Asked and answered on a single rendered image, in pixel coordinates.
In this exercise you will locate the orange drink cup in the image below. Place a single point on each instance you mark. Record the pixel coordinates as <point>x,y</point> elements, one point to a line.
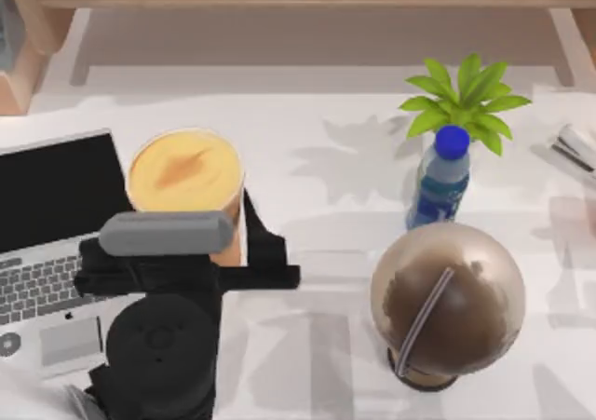
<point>186,168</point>

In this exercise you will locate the pale grey rounded box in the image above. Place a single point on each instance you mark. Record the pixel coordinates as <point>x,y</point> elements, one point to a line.
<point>163,234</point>

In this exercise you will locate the silver laptop with black screen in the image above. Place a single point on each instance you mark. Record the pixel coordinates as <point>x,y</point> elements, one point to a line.
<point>51,196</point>

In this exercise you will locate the striped drinking straw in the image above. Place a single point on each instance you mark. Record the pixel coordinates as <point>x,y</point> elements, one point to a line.
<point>426,320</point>

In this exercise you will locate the blue bottle with blue cap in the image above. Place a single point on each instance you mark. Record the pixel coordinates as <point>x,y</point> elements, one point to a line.
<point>442,182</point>

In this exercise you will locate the brown cup with dome lid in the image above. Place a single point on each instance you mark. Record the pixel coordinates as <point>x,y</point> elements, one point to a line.
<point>470,308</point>

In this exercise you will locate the green leafy plant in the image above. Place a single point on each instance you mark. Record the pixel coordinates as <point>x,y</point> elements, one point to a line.
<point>470,94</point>

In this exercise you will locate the white stapler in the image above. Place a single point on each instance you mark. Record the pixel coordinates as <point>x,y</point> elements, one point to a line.
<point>577,147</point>

